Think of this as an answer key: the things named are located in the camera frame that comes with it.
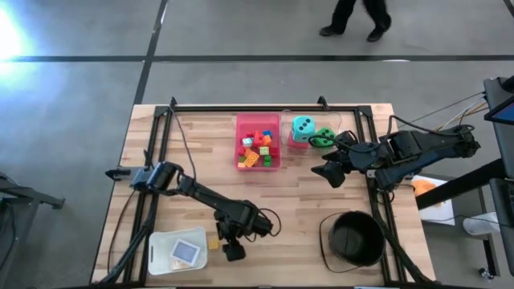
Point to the black stand bar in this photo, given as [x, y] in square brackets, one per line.
[462, 185]

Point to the monitor with blue screen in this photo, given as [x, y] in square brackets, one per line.
[502, 114]

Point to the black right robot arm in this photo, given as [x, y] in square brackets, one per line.
[429, 148]

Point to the white sheet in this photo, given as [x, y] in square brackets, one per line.
[437, 212]

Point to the clear plastic bin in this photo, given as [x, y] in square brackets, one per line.
[341, 120]

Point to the teal foam die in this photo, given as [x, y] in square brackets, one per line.
[303, 128]

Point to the light green small brick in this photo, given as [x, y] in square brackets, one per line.
[264, 150]

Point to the white plastic bin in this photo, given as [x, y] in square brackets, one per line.
[160, 249]

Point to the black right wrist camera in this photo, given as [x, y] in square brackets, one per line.
[345, 138]

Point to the pink plastic bin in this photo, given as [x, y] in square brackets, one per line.
[257, 120]

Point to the orange cloth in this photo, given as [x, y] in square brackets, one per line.
[423, 187]

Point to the pale yellow small brick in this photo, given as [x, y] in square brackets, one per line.
[241, 165]

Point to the person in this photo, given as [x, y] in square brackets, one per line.
[341, 18]

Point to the green two-stud block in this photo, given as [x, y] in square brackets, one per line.
[267, 161]

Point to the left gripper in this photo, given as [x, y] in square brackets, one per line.
[245, 222]

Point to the green foam die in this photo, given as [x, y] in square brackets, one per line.
[324, 137]

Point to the orange-yellow brick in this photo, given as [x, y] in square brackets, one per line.
[251, 159]

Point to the grey equipment cart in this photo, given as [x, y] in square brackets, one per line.
[504, 200]

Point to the black aluminium frame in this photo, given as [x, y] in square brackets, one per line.
[261, 108]

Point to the red two-stud block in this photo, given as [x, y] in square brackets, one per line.
[274, 151]
[241, 151]
[257, 138]

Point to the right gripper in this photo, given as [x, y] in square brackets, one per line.
[359, 154]

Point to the short orange block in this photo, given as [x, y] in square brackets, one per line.
[267, 140]

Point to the pale mint small brick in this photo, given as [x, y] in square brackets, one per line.
[247, 141]

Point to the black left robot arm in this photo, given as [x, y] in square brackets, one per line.
[201, 192]

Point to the blue one-stud block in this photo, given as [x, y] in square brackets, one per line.
[268, 133]

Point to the black bucket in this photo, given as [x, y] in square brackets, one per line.
[357, 238]

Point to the black floor stand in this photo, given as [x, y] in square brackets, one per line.
[28, 194]

